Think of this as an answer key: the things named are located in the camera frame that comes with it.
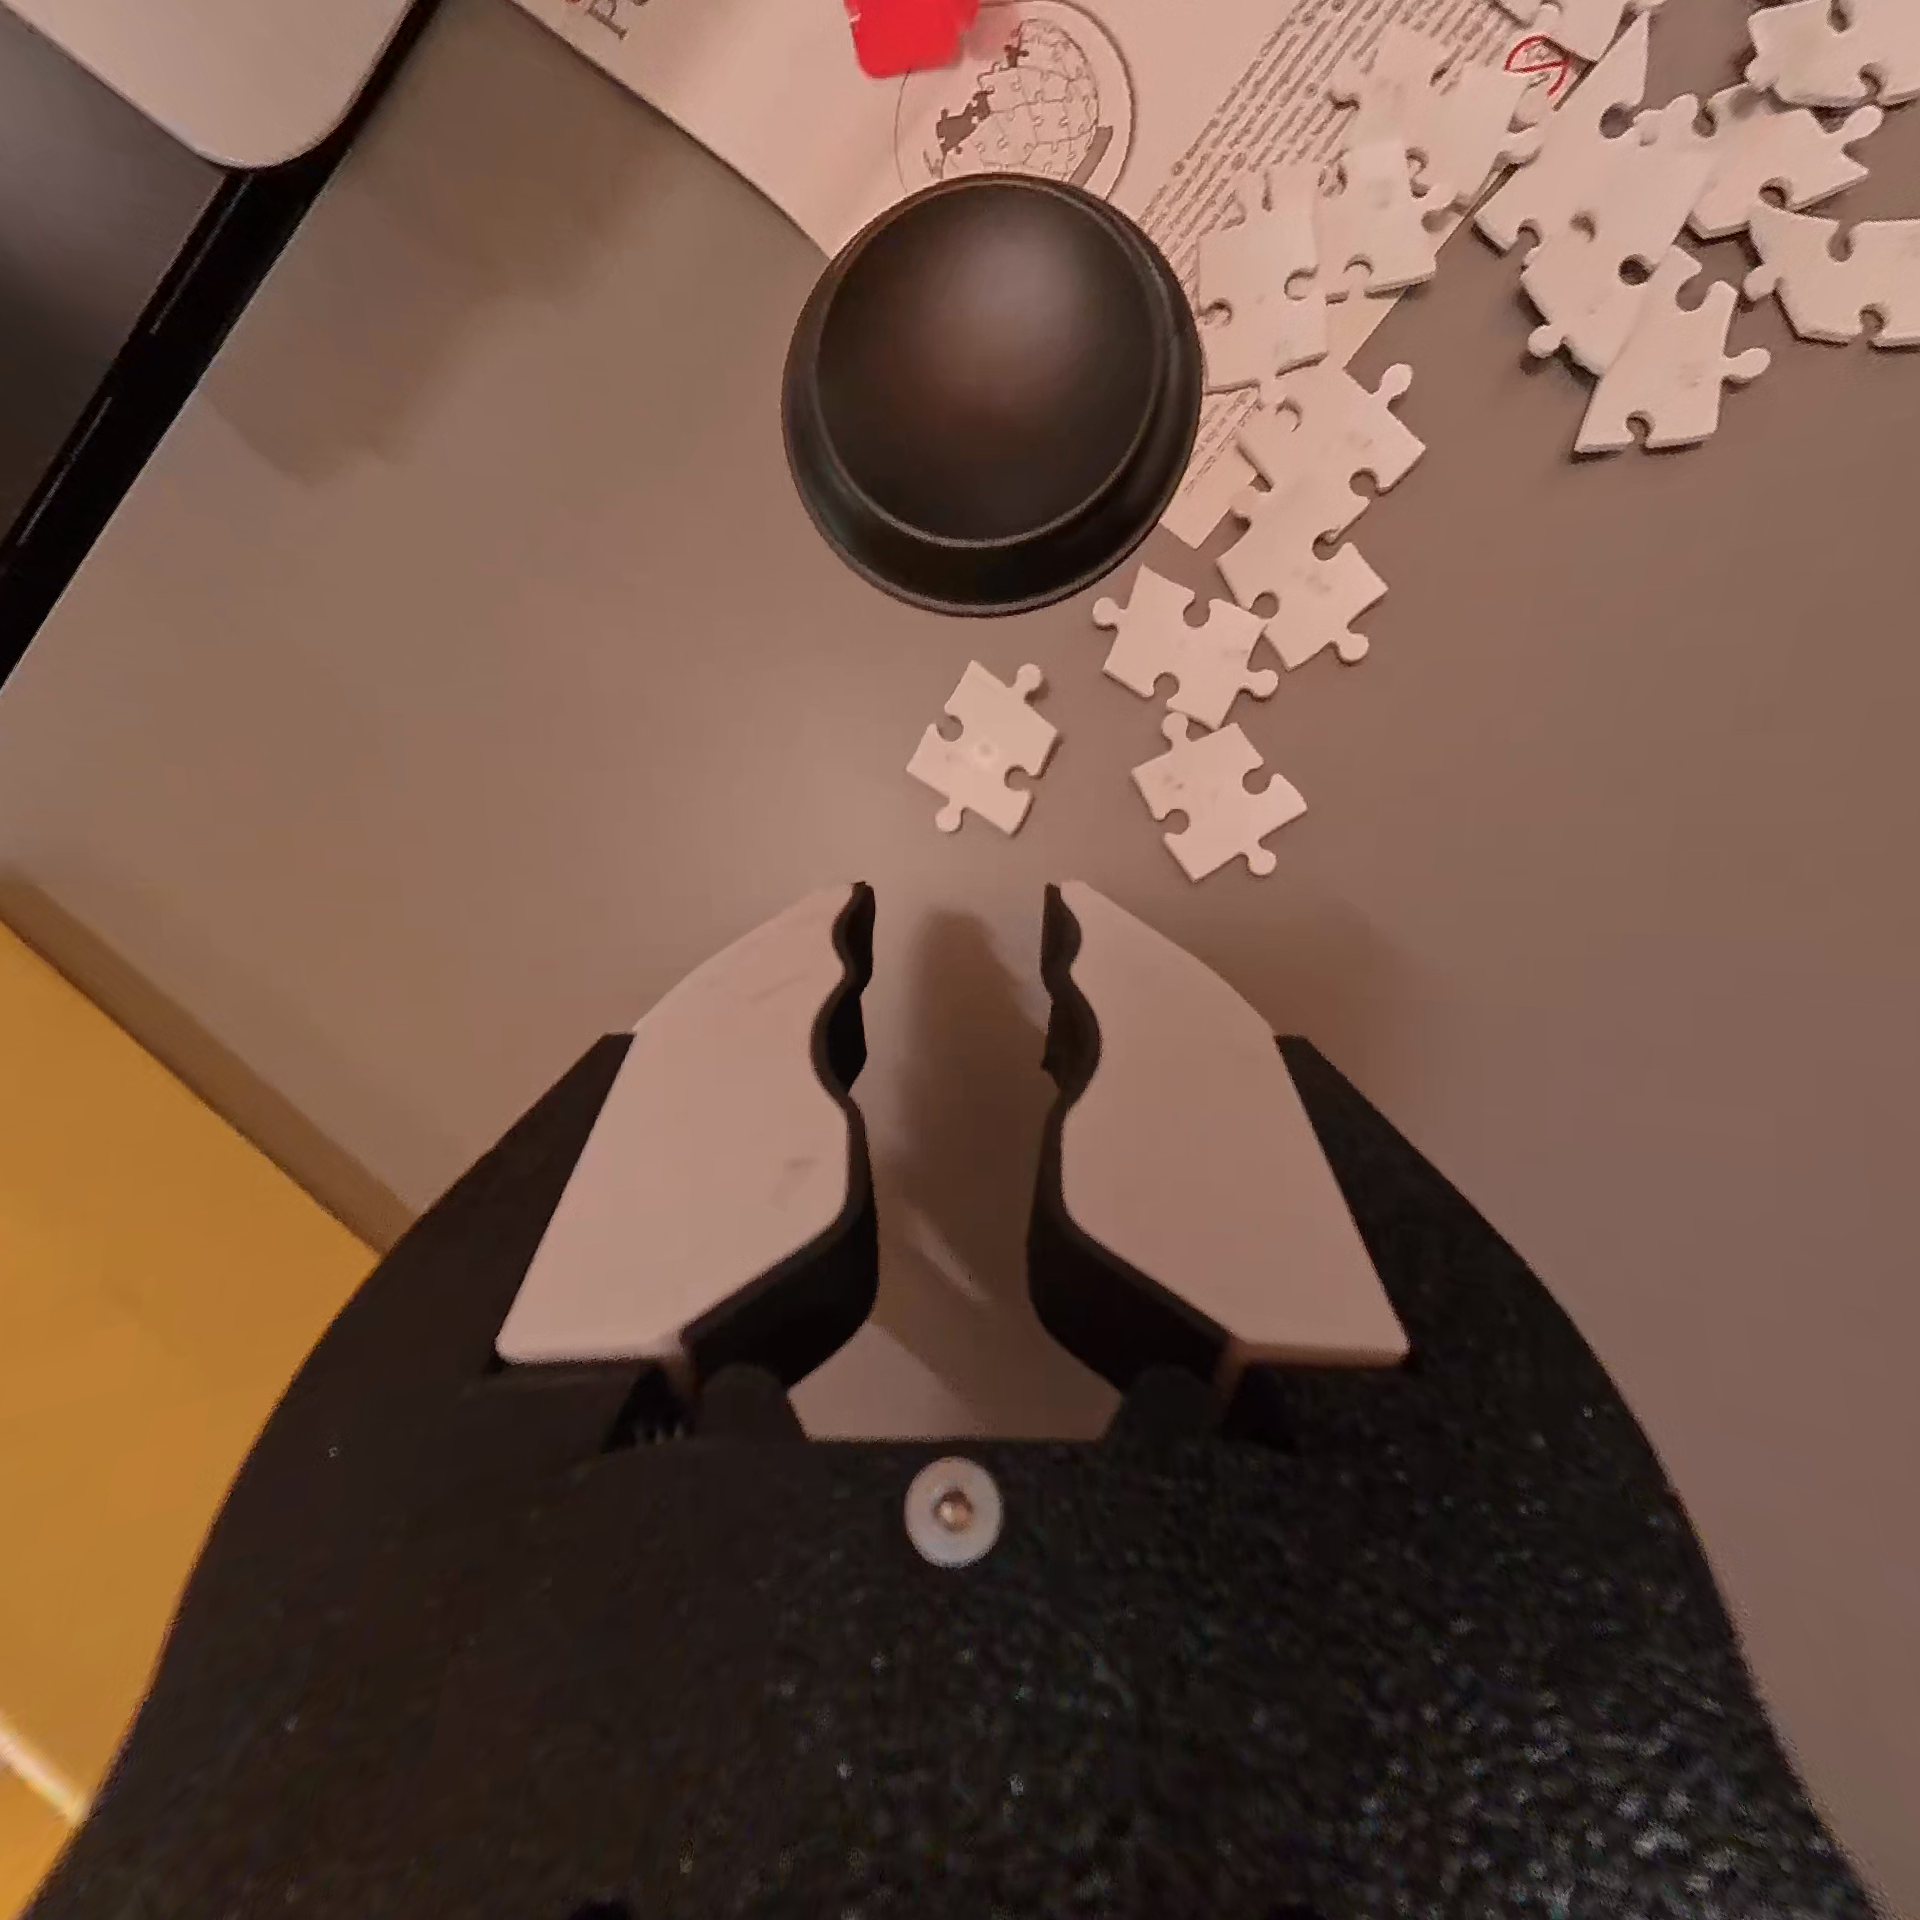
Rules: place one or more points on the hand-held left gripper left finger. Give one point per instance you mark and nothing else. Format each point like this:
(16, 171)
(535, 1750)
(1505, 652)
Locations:
(705, 1171)

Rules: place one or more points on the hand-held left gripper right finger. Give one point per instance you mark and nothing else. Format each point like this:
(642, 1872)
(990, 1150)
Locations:
(1214, 1186)

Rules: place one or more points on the pile of white puzzle pieces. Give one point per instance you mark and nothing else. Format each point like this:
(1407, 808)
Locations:
(1319, 586)

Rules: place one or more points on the black dome puzzle stand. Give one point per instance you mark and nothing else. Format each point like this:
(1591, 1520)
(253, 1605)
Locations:
(990, 375)

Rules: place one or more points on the printed paper leaflet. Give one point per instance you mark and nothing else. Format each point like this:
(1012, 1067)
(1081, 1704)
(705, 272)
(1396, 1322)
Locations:
(734, 76)

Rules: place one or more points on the black desk mat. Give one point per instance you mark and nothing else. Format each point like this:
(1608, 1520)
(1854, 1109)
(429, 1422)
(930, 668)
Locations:
(90, 224)

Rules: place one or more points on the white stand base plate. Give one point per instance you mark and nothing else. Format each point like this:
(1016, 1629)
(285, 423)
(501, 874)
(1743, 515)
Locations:
(285, 76)

